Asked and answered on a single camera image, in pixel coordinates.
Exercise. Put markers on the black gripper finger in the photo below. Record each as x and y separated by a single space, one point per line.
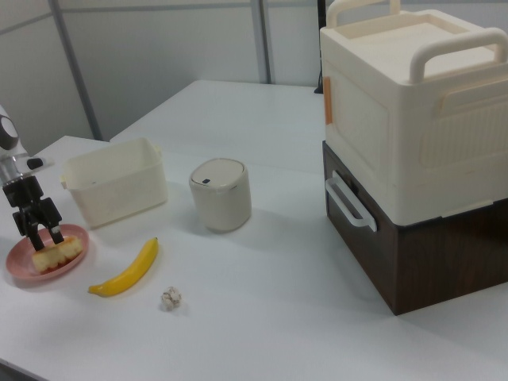
51 214
33 234

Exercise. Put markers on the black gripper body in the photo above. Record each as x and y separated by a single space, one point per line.
24 194

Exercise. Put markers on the golden toasted bread roll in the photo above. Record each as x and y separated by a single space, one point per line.
59 254

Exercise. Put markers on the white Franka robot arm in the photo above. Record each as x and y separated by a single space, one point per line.
8 139

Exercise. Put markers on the pink round plate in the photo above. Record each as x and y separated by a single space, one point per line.
20 262

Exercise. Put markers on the white plastic storage bin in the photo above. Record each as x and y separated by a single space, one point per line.
119 198

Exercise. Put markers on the yellow banana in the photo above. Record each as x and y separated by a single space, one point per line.
127 274

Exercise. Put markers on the crumpled white paper ball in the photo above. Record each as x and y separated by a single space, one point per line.
170 298

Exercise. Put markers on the small beige lidded trash can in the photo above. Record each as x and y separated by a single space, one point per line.
222 202

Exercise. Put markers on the dark brown drawer box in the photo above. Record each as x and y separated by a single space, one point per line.
436 258

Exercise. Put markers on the black clamped camera pole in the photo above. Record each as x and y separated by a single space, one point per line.
320 47

